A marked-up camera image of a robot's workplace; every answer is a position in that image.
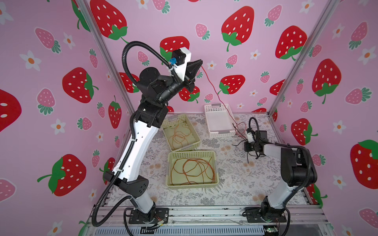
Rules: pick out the small green basket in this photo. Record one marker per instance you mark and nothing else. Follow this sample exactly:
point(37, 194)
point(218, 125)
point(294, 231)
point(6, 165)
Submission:
point(180, 133)

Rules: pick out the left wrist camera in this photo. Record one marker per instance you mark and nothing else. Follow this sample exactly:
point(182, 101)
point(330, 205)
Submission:
point(179, 61)

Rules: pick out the white plastic basket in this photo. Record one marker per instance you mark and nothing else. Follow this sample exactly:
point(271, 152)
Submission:
point(220, 120)

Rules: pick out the large green basket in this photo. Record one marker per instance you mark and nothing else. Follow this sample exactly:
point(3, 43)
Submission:
point(192, 169)

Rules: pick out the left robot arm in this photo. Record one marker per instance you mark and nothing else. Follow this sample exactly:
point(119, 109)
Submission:
point(145, 122)

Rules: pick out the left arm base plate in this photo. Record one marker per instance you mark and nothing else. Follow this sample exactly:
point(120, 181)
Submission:
point(155, 216)

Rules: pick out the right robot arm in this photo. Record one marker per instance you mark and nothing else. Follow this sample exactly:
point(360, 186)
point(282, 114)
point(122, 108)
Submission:
point(297, 172)

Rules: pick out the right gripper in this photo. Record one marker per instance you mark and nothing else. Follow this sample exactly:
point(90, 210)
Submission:
point(247, 148)

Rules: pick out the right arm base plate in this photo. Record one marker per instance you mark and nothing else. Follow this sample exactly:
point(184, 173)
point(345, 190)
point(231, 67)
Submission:
point(262, 215)

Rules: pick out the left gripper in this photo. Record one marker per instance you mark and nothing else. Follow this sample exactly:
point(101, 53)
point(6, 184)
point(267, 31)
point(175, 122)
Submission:
point(189, 73)

